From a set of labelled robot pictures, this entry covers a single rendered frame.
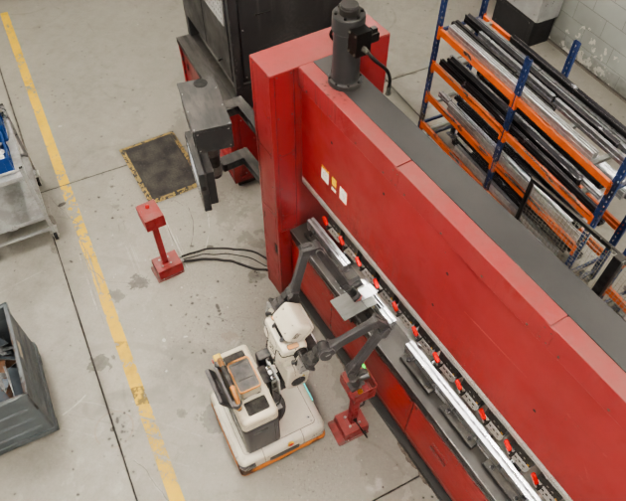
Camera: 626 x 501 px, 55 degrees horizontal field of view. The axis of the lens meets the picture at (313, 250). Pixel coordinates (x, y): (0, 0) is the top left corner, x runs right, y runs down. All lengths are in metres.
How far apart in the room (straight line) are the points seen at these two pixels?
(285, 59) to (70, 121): 3.99
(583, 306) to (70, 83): 6.37
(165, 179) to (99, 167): 0.72
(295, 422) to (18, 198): 3.29
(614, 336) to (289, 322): 1.74
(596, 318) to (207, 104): 2.57
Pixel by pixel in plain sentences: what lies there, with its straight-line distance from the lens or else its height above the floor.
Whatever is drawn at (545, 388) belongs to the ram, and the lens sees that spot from 2.98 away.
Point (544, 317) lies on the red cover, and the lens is 2.68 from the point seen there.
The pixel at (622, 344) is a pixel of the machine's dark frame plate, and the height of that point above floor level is 2.30.
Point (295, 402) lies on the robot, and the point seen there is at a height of 0.28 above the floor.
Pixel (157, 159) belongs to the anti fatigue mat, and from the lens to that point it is 6.54.
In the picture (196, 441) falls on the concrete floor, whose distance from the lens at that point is 4.79.
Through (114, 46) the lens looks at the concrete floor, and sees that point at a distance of 8.28.
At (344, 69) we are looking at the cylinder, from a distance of 3.42.
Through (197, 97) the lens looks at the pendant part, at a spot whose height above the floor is 1.95.
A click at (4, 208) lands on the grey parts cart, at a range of 6.11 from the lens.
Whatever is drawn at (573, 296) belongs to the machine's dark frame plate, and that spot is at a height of 2.30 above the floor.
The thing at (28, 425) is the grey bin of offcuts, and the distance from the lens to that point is 4.85.
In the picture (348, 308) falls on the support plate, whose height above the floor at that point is 1.00.
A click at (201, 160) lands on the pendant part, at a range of 4.14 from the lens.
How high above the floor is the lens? 4.44
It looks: 53 degrees down
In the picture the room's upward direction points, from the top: 1 degrees clockwise
